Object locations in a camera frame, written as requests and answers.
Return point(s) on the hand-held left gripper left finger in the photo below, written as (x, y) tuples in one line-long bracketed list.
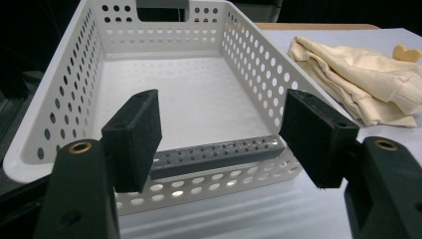
[(132, 139)]

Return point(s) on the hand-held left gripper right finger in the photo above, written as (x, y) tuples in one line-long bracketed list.
[(315, 136)]

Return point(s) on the cream sweatshirt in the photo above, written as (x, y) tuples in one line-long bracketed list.
[(358, 76)]

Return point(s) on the beige heart-shaped item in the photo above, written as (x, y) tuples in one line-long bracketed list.
[(406, 53)]

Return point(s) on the white perforated plastic basket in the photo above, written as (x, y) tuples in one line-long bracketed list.
[(199, 99)]

